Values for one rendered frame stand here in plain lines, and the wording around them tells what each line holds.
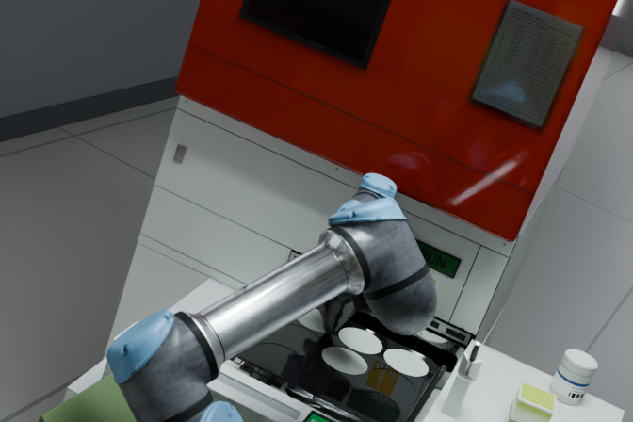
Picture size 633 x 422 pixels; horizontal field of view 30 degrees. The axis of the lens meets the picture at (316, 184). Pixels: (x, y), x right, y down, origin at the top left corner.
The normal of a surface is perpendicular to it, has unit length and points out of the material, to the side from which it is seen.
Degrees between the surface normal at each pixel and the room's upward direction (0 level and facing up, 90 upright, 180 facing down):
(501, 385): 0
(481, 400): 0
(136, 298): 90
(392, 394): 0
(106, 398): 44
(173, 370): 56
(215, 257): 90
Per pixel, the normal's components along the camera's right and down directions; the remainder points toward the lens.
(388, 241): 0.43, -0.11
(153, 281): -0.34, 0.25
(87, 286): 0.31, -0.88
